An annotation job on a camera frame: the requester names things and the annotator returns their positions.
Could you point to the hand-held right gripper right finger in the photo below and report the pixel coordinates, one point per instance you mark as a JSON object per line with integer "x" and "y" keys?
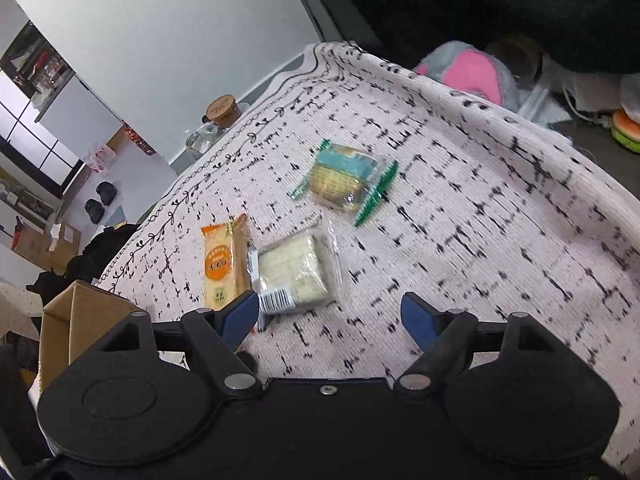
{"x": 417, "y": 320}

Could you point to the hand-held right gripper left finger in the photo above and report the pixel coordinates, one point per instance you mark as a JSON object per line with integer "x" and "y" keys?
{"x": 240, "y": 317}

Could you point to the orange cracker packet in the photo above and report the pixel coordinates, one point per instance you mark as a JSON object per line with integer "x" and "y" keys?
{"x": 222, "y": 260}

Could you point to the clear white cake packet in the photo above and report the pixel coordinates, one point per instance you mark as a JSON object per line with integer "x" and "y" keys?
{"x": 295, "y": 265}

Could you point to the teal biscuit packet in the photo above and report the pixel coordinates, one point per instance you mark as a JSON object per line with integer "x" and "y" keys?
{"x": 340, "y": 175}

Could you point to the white black-patterned tablecloth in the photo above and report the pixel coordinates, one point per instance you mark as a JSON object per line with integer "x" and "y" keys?
{"x": 475, "y": 210}

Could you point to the black bag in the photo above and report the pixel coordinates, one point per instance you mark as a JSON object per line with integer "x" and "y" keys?
{"x": 100, "y": 252}

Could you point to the black slipper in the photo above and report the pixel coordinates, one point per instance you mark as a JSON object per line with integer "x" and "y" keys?
{"x": 106, "y": 192}
{"x": 95, "y": 210}

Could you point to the glass jar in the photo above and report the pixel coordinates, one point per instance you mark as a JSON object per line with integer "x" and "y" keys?
{"x": 202, "y": 140}

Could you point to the dark clothes pile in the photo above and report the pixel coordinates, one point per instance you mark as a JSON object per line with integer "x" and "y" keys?
{"x": 47, "y": 287}

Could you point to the jar with wooden lid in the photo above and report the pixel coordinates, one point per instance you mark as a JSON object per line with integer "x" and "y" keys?
{"x": 222, "y": 110}

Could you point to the brown cardboard storage box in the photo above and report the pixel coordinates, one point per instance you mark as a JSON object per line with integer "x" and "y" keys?
{"x": 42, "y": 250}

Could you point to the red and white plastic bag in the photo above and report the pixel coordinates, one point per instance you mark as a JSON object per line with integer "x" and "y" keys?
{"x": 99, "y": 157}

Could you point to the pink and grey plush toy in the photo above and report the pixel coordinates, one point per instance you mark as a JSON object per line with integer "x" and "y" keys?
{"x": 465, "y": 72}

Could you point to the white cabinet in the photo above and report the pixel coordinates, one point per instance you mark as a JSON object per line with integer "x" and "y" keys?
{"x": 75, "y": 110}

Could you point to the orange and green burger toy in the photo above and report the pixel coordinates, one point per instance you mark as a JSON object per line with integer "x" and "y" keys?
{"x": 627, "y": 132}

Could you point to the black coat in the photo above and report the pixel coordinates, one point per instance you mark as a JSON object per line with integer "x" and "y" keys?
{"x": 500, "y": 0}

